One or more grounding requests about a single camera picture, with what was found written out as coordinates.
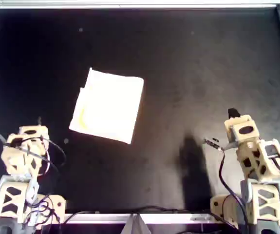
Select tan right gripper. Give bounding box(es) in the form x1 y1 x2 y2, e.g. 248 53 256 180
224 107 261 147

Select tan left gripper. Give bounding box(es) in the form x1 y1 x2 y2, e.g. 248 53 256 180
19 116 50 147

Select cream yellow cloth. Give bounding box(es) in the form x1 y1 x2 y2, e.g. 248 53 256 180
69 67 145 146

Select right wrist camera circuit board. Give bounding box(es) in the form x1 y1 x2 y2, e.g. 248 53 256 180
202 137 225 151

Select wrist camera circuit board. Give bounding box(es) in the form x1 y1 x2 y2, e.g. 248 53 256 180
0 133 10 147
202 137 225 151

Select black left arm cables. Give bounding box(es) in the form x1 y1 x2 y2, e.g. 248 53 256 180
10 136 67 174

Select left wrist camera circuit board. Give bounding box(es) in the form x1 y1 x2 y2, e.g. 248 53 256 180
0 133 10 147

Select grey pyramid camera mount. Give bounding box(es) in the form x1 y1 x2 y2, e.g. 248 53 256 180
121 214 152 234

